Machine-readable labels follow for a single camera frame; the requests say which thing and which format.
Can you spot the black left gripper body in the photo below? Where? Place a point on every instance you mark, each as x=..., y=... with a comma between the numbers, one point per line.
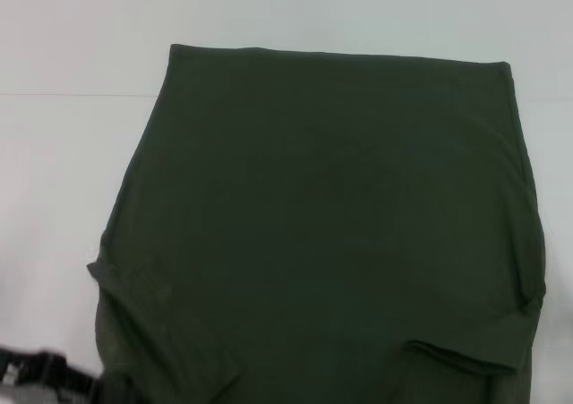
x=40, y=372

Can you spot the dark green shirt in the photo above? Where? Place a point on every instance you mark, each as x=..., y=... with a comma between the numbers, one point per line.
x=313, y=220

